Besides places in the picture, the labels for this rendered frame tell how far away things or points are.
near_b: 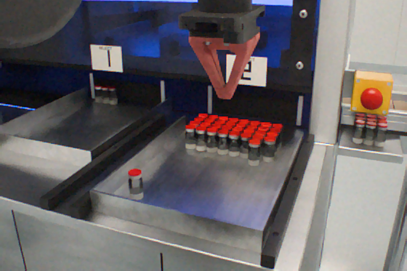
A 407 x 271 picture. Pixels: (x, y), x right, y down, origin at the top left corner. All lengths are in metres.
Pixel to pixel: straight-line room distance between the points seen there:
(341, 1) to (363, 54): 4.70
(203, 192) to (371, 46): 4.91
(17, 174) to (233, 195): 0.39
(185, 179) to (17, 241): 0.94
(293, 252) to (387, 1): 4.97
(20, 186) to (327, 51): 0.60
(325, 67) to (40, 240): 1.05
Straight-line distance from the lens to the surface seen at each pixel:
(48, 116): 1.03
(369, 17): 5.41
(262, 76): 0.83
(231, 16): 0.39
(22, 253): 1.56
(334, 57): 0.80
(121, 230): 0.58
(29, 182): 0.74
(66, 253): 1.39
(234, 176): 0.70
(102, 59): 0.98
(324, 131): 0.85
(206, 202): 0.63
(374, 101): 0.78
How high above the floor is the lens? 1.22
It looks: 21 degrees down
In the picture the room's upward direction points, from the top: straight up
